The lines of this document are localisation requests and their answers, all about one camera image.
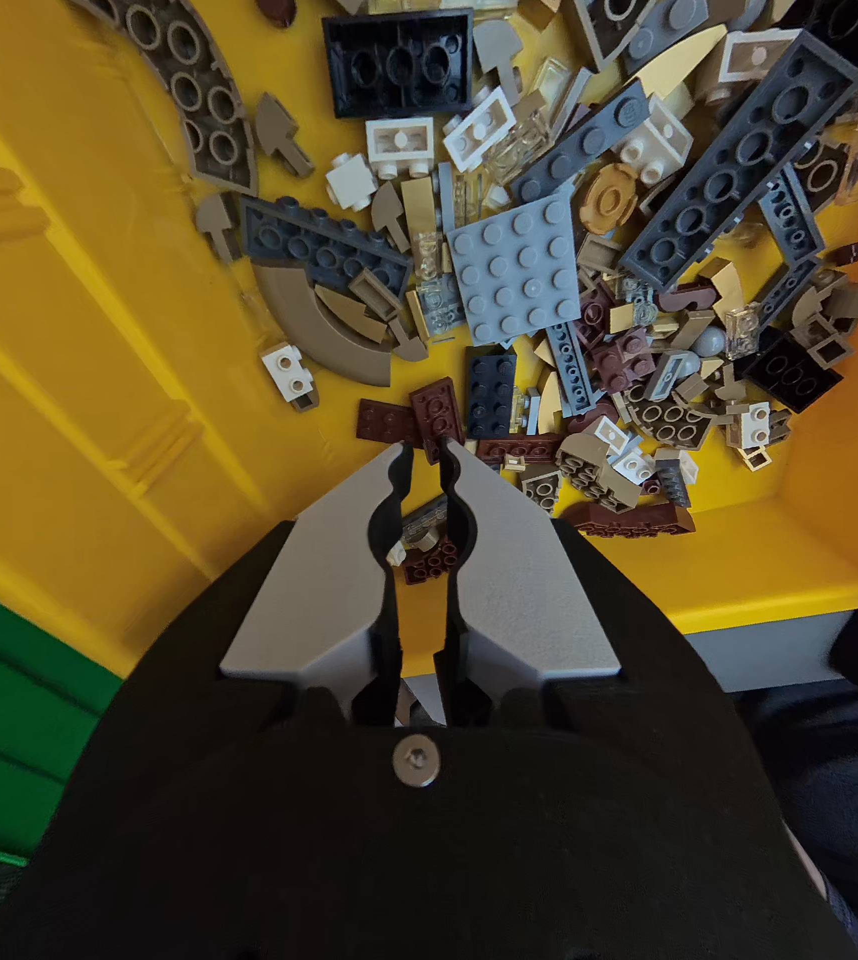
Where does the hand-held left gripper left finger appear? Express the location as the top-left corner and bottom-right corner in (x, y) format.
(219, 441), (412, 727)

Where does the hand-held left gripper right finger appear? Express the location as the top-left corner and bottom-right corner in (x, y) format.
(433, 437), (622, 727)

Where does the reddish brown plate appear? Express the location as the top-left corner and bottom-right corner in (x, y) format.
(408, 377), (467, 466)
(356, 399), (424, 449)

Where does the yellow plastic bin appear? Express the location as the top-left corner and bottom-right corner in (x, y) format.
(0, 0), (858, 680)

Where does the pile of toy bricks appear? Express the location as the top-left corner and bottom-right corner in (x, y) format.
(72, 0), (858, 586)

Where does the green plastic bin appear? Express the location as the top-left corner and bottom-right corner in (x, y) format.
(0, 571), (126, 867)

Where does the person's dark blue clothing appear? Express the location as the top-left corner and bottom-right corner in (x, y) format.
(729, 678), (858, 960)

